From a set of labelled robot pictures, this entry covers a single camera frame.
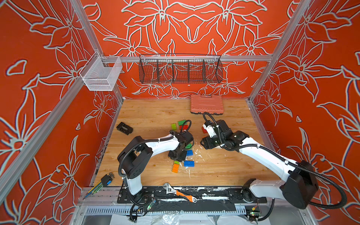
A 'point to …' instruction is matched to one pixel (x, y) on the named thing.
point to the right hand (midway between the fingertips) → (204, 139)
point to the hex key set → (105, 180)
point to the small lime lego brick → (176, 162)
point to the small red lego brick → (204, 130)
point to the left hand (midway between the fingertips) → (181, 159)
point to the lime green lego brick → (174, 126)
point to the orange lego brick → (175, 168)
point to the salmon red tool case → (206, 104)
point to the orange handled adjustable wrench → (171, 191)
